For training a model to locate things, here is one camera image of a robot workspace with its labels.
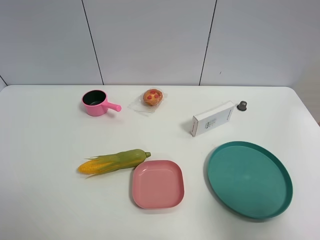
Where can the pink saucepan with handle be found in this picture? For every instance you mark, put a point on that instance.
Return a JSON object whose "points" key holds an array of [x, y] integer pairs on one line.
{"points": [[96, 103]]}

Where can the round teal plate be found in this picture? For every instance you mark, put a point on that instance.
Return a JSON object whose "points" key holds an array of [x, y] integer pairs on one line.
{"points": [[249, 180]]}

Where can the white cardboard box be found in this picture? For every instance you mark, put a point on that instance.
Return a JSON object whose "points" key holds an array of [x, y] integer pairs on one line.
{"points": [[212, 118]]}

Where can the muffin with red toppings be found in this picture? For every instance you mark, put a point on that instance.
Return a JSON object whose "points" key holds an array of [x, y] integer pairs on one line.
{"points": [[152, 97]]}

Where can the toy corn cob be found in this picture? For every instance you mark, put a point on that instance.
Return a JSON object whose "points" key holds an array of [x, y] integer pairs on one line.
{"points": [[104, 164]]}

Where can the clear plastic muffin wrapper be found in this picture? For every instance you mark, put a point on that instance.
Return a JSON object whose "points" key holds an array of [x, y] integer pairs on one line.
{"points": [[138, 105]]}

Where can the square pink plate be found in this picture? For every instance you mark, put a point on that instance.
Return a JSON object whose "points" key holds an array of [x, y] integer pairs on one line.
{"points": [[157, 184]]}

